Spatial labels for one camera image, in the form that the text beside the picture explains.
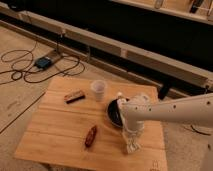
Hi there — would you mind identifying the brown chocolate bar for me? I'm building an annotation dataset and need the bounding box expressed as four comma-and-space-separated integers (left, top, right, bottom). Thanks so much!
64, 90, 85, 104

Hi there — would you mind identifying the clear plastic cup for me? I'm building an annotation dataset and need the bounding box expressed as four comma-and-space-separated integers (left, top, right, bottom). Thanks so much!
90, 80, 107, 101

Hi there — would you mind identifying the red-brown sausage toy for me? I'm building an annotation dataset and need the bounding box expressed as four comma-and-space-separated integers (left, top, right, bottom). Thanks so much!
85, 126, 97, 148

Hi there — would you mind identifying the black cable right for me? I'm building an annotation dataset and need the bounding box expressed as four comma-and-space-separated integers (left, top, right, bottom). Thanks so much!
189, 124, 212, 137

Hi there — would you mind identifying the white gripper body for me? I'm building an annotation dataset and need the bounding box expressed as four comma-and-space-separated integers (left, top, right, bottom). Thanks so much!
122, 129, 141, 154

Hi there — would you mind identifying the black ceramic cup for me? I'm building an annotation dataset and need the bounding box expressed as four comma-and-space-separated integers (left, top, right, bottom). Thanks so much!
107, 99, 123, 128

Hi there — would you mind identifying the white wooden shelf frame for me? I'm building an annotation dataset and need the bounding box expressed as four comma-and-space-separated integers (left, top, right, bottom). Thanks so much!
0, 0, 213, 95

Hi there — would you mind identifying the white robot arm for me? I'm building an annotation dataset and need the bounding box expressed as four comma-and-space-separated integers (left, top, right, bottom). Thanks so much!
117, 93, 213, 153

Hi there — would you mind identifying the wooden table board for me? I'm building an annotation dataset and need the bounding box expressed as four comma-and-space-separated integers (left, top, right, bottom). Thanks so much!
15, 77, 167, 171

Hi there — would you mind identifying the blue power box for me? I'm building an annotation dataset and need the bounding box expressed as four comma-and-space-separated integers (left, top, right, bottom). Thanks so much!
34, 56, 52, 70

